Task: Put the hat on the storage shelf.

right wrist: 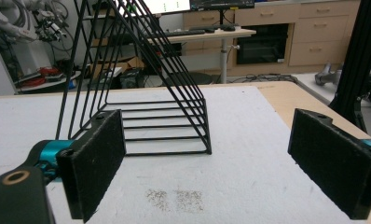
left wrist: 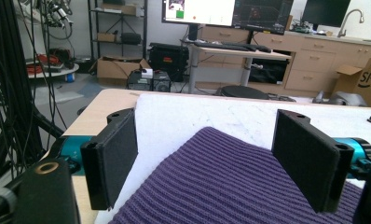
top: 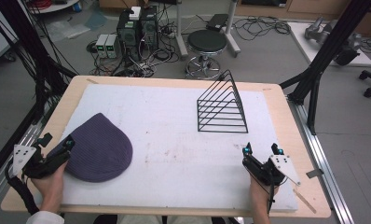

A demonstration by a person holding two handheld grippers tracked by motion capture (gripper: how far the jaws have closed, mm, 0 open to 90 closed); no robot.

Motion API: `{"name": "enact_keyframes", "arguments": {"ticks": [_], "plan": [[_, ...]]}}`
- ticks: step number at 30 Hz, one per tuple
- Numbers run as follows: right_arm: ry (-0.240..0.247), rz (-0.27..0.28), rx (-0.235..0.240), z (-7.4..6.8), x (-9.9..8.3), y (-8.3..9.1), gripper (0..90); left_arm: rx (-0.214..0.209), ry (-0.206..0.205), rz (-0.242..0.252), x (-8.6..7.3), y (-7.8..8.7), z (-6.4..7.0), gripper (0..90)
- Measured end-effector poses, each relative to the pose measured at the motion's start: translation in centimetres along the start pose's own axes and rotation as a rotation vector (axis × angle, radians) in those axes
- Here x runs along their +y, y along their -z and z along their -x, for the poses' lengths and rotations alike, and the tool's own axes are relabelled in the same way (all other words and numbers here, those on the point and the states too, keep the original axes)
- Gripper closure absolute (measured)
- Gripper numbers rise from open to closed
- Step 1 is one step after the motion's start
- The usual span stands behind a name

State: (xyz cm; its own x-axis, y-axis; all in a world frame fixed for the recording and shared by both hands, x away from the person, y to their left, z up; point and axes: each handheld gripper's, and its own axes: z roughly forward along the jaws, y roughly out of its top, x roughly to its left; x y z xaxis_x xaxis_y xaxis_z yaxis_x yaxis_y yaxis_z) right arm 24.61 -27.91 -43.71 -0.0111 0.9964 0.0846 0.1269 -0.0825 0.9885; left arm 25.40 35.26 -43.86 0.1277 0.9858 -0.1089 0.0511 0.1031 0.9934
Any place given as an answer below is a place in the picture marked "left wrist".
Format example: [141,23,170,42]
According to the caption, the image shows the white table mat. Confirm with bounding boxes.
[94,92,371,224]

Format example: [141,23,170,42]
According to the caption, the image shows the bundle of black cables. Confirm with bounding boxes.
[0,0,79,191]

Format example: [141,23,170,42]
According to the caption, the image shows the black electronics box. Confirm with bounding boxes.
[126,70,172,93]

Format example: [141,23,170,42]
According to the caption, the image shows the wooden drawer cabinets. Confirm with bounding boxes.
[195,25,371,98]

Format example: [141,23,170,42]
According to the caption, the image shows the printed cardboard box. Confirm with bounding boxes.
[332,57,371,108]

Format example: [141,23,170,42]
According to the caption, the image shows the grey plastic object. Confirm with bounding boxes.
[311,90,368,108]

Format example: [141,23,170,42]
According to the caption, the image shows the round white table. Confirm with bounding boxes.
[26,62,81,79]

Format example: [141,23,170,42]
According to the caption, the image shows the open cardboard box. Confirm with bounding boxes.
[89,55,153,87]

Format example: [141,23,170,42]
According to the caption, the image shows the dark computer monitor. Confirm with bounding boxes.
[301,0,352,32]

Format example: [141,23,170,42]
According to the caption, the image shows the black metal shelf rack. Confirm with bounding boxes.
[87,0,149,61]

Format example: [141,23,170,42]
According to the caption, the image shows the black round stool seat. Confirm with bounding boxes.
[215,85,271,101]

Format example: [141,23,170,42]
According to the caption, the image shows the wooden standing desk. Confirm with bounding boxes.
[180,39,293,95]

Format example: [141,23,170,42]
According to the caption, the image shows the black equipment case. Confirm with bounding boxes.
[147,42,190,83]

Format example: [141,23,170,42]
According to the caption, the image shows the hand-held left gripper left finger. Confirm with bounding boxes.
[80,107,140,211]

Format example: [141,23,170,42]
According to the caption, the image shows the metal faucet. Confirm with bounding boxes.
[337,8,365,38]

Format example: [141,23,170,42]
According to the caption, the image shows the small white box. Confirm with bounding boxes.
[140,67,155,79]

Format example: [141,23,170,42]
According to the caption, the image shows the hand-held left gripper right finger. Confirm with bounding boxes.
[270,108,356,215]

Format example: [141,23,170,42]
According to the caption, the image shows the wide computer monitor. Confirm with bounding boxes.
[161,0,295,35]

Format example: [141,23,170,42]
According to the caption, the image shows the purple knitted cloth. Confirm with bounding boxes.
[108,126,365,224]

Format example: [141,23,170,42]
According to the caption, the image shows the orange cable coil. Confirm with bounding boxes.
[26,53,62,76]

